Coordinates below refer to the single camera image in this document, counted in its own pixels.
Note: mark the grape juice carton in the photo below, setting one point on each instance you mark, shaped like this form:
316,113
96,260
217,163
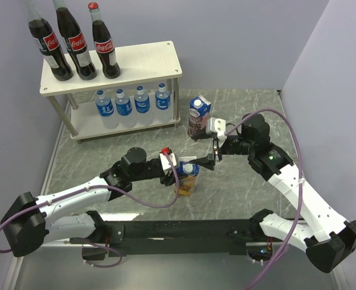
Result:
199,111

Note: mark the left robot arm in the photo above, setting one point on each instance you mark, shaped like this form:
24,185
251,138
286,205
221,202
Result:
32,221

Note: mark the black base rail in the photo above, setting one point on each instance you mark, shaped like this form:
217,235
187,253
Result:
178,237

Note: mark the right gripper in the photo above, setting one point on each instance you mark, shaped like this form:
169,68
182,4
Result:
207,162

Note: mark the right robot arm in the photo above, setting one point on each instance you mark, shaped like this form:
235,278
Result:
326,237

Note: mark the water bottle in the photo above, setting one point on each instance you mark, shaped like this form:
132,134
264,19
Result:
124,109
106,110
163,104
143,106

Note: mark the white two-tier shelf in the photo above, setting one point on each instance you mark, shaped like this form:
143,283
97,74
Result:
140,64

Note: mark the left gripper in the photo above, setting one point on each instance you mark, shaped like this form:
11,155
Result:
166,179

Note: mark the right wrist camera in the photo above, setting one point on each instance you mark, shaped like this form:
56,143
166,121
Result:
216,128

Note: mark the cola bottle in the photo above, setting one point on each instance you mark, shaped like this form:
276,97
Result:
74,40
103,43
47,42

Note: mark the orange juice carton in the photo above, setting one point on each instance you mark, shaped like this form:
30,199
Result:
188,174

